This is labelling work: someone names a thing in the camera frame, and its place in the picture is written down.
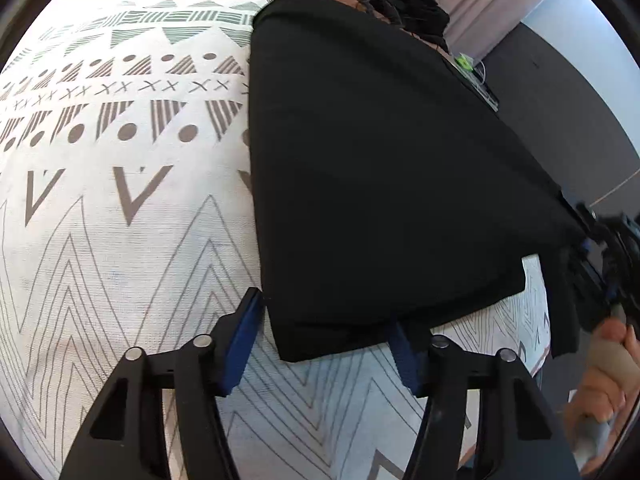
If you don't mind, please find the white geometric printed blanket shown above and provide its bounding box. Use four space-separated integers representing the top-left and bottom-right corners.
0 0 553 480

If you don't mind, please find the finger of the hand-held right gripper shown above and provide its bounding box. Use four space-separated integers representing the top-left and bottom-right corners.
565 240 608 303
560 191 608 233

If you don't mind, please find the person's right hand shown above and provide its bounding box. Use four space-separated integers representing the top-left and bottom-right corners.
562 317 640 426

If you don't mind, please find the white box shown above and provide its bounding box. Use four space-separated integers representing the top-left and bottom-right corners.
462 60 501 112

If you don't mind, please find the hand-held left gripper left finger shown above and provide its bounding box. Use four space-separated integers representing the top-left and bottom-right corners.
59 287 266 480

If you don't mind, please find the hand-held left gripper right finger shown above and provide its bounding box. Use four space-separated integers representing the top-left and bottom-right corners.
387 320 583 480

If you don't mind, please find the pink curtain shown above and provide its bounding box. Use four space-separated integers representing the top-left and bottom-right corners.
435 0 563 61

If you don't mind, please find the black shirt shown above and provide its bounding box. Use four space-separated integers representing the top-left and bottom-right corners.
247 0 588 363

